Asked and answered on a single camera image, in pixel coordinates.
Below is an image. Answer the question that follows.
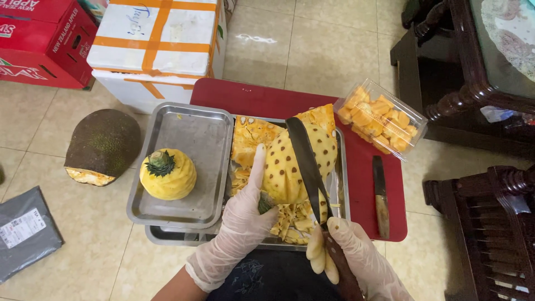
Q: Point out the person's left hand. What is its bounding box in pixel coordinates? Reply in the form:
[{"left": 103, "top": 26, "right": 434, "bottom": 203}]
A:
[{"left": 185, "top": 143, "right": 280, "bottom": 293}]

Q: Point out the person's right hand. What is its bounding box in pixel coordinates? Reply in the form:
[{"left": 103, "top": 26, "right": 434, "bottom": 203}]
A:
[{"left": 306, "top": 217, "right": 414, "bottom": 301}]

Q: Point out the peeled pineapple with brown eyes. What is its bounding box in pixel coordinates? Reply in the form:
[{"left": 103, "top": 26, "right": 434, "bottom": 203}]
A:
[{"left": 257, "top": 122, "right": 338, "bottom": 215}]

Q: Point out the large wooden-handled knife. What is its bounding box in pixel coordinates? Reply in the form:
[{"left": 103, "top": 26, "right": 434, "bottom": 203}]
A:
[{"left": 285, "top": 117, "right": 365, "bottom": 301}]

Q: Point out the person's dark embroidered clothing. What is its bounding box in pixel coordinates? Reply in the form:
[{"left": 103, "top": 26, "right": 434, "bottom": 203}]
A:
[{"left": 206, "top": 249, "right": 347, "bottom": 301}]

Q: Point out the heap of pineapple peelings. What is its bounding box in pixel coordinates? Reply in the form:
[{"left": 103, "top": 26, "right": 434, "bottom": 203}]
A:
[{"left": 230, "top": 165, "right": 341, "bottom": 246}]

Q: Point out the steel tray with peelings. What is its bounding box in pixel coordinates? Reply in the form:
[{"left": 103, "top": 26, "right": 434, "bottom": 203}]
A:
[{"left": 145, "top": 115, "right": 352, "bottom": 251}]

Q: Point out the shallow steel tray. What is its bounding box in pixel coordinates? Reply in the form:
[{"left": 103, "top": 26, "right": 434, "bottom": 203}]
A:
[{"left": 126, "top": 102, "right": 235, "bottom": 230}]

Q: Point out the carved peeled pineapple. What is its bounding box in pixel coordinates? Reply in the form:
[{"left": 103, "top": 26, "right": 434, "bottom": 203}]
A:
[{"left": 139, "top": 148, "right": 197, "bottom": 201}]

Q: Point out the dark wooden chair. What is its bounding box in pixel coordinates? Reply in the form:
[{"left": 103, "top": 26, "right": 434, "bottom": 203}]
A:
[{"left": 423, "top": 164, "right": 535, "bottom": 301}]

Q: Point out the red cutting board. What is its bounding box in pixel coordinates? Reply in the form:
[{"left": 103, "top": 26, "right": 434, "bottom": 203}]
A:
[{"left": 190, "top": 78, "right": 408, "bottom": 242}]

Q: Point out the clear box of jackfruit pieces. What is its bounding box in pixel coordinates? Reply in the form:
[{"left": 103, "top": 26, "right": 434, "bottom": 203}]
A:
[{"left": 333, "top": 78, "right": 429, "bottom": 163}]

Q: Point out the cut half jackfruit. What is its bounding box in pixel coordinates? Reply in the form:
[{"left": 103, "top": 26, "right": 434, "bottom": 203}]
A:
[{"left": 64, "top": 109, "right": 142, "bottom": 187}]

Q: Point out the white foam box orange tape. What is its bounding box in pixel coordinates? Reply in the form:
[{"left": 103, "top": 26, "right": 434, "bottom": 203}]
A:
[{"left": 86, "top": 0, "right": 228, "bottom": 115}]

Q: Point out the dark wooden table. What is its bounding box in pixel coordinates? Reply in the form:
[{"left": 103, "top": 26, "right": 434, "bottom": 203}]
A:
[{"left": 390, "top": 0, "right": 535, "bottom": 160}]

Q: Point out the grey mailer bag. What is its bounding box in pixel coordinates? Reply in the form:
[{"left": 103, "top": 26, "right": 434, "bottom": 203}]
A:
[{"left": 0, "top": 186, "right": 65, "bottom": 284}]

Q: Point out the white lace doily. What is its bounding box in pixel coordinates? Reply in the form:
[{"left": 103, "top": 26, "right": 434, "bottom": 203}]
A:
[{"left": 481, "top": 0, "right": 535, "bottom": 83}]

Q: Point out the red apple carton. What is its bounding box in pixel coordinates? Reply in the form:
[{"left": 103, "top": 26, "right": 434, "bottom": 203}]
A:
[{"left": 0, "top": 0, "right": 99, "bottom": 90}]

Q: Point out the small wooden-handled knife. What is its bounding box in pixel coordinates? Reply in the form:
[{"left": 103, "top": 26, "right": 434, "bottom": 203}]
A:
[{"left": 372, "top": 156, "right": 390, "bottom": 240}]

